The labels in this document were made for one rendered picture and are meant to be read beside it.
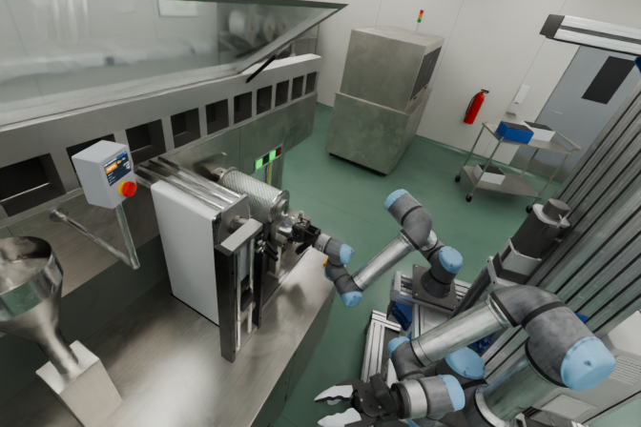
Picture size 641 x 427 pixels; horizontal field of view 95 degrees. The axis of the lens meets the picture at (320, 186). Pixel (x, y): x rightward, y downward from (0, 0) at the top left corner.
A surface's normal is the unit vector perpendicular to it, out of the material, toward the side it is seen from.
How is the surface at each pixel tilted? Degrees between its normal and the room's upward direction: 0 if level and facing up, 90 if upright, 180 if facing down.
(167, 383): 0
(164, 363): 0
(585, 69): 90
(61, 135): 90
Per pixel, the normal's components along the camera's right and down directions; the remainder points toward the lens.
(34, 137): 0.88, 0.37
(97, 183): -0.14, 0.54
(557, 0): -0.46, 0.44
